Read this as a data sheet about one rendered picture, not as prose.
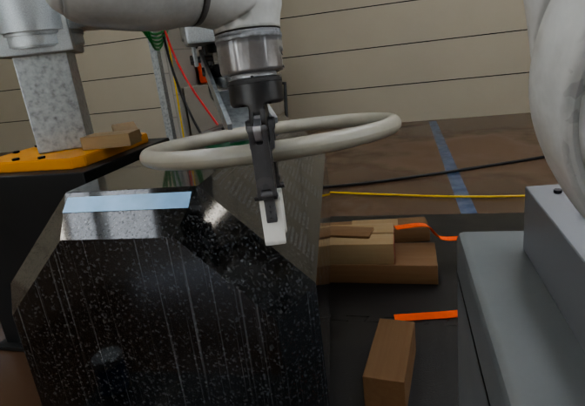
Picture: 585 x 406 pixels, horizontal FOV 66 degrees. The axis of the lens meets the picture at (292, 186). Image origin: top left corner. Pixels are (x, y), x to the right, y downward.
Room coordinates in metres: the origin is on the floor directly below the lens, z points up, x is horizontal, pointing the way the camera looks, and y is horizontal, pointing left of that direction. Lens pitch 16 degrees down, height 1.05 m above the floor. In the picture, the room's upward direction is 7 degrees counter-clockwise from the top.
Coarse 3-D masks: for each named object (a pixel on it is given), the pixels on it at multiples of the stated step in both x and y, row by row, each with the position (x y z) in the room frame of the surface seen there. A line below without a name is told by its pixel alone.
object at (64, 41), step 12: (0, 36) 1.74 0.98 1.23; (24, 36) 1.73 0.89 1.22; (36, 36) 1.74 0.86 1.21; (48, 36) 1.76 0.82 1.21; (60, 36) 1.78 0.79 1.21; (72, 36) 1.84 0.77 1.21; (0, 48) 1.73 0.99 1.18; (12, 48) 1.74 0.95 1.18; (24, 48) 1.74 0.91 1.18; (36, 48) 1.76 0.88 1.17; (48, 48) 1.77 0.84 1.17; (60, 48) 1.78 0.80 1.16; (72, 48) 1.80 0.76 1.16
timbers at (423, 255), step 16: (336, 224) 2.37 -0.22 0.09; (400, 224) 2.26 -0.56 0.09; (400, 240) 2.20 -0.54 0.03; (416, 240) 2.19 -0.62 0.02; (400, 256) 1.86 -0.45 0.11; (416, 256) 1.84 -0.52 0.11; (432, 256) 1.82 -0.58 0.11; (336, 272) 1.85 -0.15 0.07; (352, 272) 1.83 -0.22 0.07; (368, 272) 1.81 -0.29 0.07; (384, 272) 1.79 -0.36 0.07; (400, 272) 1.78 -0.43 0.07; (416, 272) 1.76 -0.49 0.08; (432, 272) 1.74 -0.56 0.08
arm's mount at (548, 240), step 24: (528, 192) 0.46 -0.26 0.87; (552, 192) 0.45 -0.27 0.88; (528, 216) 0.46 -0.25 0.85; (552, 216) 0.39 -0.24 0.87; (576, 216) 0.38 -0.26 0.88; (528, 240) 0.45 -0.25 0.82; (552, 240) 0.38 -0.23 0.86; (576, 240) 0.34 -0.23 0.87; (552, 264) 0.37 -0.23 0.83; (576, 264) 0.32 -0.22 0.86; (552, 288) 0.37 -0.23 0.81; (576, 288) 0.32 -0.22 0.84; (576, 312) 0.31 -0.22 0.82; (576, 336) 0.31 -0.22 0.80
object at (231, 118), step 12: (192, 60) 1.65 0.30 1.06; (204, 60) 1.57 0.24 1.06; (204, 72) 1.52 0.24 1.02; (216, 96) 1.24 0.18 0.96; (228, 96) 1.35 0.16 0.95; (228, 108) 1.26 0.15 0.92; (240, 108) 1.26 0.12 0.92; (228, 120) 1.07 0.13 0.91; (240, 120) 1.18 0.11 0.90; (276, 120) 1.08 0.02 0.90
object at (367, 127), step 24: (288, 120) 1.08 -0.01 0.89; (312, 120) 1.06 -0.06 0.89; (336, 120) 1.02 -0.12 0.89; (360, 120) 0.96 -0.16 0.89; (384, 120) 0.72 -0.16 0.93; (168, 144) 0.91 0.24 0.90; (192, 144) 0.98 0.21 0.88; (216, 144) 1.04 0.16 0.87; (288, 144) 0.62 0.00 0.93; (312, 144) 0.62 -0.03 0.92; (336, 144) 0.64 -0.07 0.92; (360, 144) 0.66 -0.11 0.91; (168, 168) 0.67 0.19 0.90; (192, 168) 0.65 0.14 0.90
